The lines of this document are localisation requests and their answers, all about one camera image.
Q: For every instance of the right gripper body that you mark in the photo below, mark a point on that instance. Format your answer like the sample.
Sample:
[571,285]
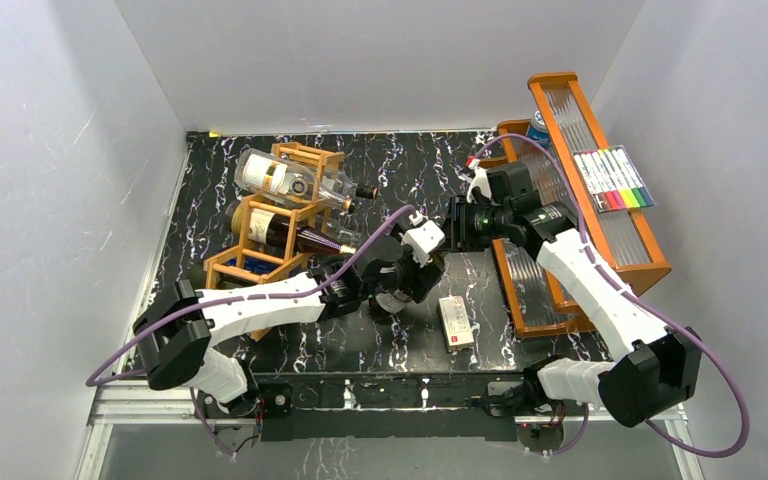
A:
[478,222]

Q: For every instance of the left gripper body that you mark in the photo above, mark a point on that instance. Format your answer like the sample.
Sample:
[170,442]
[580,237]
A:
[406,277]

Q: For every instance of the clear labelled liquor bottle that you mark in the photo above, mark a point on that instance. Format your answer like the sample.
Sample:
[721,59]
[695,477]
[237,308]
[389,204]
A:
[285,181]

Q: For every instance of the dark green silver-cap wine bottle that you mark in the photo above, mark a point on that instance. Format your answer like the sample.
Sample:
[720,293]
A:
[392,289]

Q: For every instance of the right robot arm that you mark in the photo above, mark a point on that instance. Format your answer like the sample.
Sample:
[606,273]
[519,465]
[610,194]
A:
[653,366]

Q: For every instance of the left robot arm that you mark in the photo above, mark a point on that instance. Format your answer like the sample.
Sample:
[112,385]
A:
[177,335]

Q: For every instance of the clear black-cap bottle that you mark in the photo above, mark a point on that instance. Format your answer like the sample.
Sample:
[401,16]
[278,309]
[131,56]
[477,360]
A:
[339,182]

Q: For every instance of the wooden wine rack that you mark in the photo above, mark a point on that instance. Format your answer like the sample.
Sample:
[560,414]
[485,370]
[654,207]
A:
[247,262]

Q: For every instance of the brown gold-cap wine bottle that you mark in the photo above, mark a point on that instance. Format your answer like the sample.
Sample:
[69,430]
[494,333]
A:
[329,237]

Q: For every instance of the white rectangular box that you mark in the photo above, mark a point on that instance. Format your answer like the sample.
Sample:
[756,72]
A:
[456,323]

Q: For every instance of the blue-label can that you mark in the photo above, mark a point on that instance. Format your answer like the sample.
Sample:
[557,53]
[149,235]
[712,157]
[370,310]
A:
[538,131]

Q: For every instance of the orange tiered shelf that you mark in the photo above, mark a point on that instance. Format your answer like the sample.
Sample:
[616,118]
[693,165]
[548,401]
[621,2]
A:
[538,304]

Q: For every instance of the coloured marker pack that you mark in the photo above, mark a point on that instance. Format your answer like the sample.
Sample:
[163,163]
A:
[612,180]

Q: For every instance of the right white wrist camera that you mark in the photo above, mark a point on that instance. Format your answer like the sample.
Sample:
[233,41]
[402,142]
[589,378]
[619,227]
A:
[478,191]

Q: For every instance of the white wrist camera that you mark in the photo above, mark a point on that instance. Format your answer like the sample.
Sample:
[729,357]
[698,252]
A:
[423,236]
[478,191]

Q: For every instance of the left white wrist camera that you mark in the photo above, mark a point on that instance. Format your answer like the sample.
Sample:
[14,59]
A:
[423,236]

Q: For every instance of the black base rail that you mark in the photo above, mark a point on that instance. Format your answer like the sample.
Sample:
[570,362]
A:
[296,406]

